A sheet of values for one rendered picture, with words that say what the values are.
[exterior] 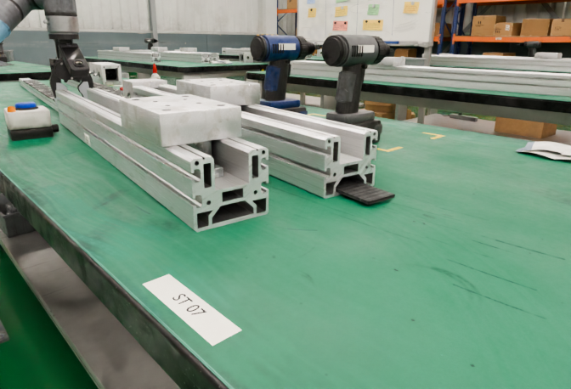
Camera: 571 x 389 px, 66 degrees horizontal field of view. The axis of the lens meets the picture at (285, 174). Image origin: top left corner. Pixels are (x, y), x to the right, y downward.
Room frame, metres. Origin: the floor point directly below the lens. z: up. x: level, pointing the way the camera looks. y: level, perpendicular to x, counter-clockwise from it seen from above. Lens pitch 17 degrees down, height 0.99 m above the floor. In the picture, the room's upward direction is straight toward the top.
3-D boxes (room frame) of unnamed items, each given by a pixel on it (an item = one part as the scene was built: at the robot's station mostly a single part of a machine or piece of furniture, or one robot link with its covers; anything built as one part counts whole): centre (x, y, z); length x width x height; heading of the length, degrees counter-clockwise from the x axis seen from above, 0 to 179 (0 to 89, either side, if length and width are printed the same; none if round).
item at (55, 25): (1.18, 0.58, 1.02); 0.08 x 0.08 x 0.05
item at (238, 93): (0.91, 0.14, 0.87); 0.16 x 0.11 x 0.07; 36
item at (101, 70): (2.10, 0.85, 0.83); 0.11 x 0.10 x 0.10; 130
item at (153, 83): (1.27, 0.42, 0.83); 0.12 x 0.09 x 0.10; 126
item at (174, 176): (0.80, 0.30, 0.82); 0.80 x 0.10 x 0.09; 36
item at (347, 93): (0.92, -0.16, 0.89); 0.20 x 0.08 x 0.22; 132
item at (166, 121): (0.60, 0.15, 0.87); 0.16 x 0.11 x 0.07; 36
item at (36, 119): (0.96, 0.56, 0.81); 0.10 x 0.08 x 0.06; 126
